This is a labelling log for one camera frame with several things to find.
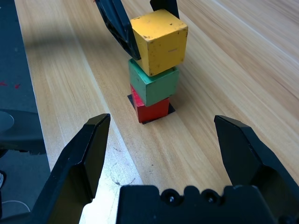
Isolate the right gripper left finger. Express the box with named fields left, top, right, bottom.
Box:
left=30, top=113, right=111, bottom=224

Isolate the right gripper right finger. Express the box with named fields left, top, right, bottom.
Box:
left=214, top=115, right=299, bottom=219

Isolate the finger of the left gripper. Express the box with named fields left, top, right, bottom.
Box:
left=94, top=0, right=142, bottom=61
left=149, top=0, right=180, bottom=19

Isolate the grey left robot leg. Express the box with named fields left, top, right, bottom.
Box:
left=0, top=111, right=15, bottom=134

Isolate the yellow wooden block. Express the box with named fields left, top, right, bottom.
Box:
left=130, top=8, right=189, bottom=77

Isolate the black square marker patch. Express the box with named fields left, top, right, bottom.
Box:
left=127, top=93, right=176, bottom=126

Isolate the green wooden block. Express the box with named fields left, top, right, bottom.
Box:
left=128, top=58, right=180, bottom=107

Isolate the red wooden block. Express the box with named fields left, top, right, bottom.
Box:
left=130, top=85, right=170, bottom=124

